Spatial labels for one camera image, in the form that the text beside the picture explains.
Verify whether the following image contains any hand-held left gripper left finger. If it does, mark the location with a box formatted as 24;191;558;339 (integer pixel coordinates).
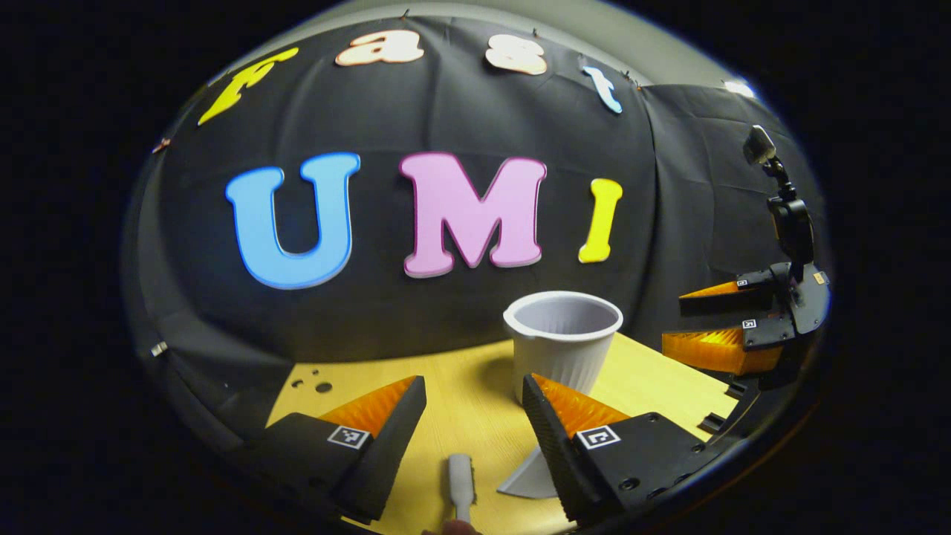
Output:
248;374;429;522

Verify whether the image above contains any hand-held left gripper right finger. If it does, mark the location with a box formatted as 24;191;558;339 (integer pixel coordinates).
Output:
521;373;733;525

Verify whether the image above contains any grey dustpan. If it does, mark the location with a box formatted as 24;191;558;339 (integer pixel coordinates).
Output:
496;444;560;501

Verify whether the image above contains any small grey broom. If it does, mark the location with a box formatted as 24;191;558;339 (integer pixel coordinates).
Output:
446;453;477;525

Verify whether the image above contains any yellow wooden desktop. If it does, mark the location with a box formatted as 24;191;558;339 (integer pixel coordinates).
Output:
265;331;744;535

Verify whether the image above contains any black backdrop cloth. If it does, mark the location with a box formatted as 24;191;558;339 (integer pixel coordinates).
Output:
123;13;830;450

